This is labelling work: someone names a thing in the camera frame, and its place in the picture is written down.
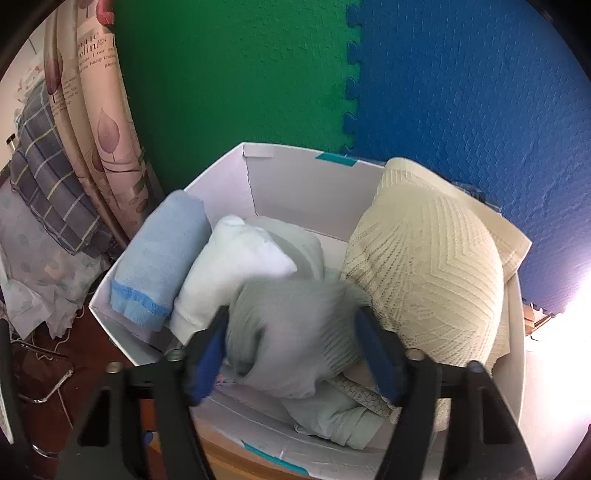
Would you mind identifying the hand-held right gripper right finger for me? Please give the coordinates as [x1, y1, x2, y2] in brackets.
[353, 305, 539, 480]

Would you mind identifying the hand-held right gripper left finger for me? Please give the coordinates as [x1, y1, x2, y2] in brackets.
[58, 305, 232, 480]

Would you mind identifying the white mesh underwear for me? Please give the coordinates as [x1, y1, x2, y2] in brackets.
[330, 374, 398, 418]

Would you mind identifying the pale green garment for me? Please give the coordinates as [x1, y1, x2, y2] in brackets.
[252, 217, 395, 450]

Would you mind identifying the cream knit garment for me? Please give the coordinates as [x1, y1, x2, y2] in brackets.
[339, 157, 532, 425]

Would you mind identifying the white garment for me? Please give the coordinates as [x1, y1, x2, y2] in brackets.
[170, 215, 298, 344]

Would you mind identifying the light blue garment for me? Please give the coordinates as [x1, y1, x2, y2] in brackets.
[110, 190, 213, 332]

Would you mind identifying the white cardboard box teal print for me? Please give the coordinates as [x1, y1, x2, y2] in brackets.
[88, 142, 527, 478]

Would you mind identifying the white floral sheer cloth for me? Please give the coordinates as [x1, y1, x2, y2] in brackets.
[0, 185, 116, 337]

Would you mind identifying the beige floral curtain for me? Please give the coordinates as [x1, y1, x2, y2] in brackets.
[44, 0, 160, 245]

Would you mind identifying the grey plaid blanket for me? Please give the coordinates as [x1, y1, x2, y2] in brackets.
[9, 83, 114, 254]

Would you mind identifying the metal chair frame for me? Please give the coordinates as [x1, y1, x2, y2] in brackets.
[14, 342, 75, 404]

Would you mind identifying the blue foam wall mat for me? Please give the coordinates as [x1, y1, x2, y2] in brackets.
[342, 0, 591, 315]

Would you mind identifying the green foam wall mat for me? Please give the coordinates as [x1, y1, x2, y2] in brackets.
[113, 0, 363, 195]

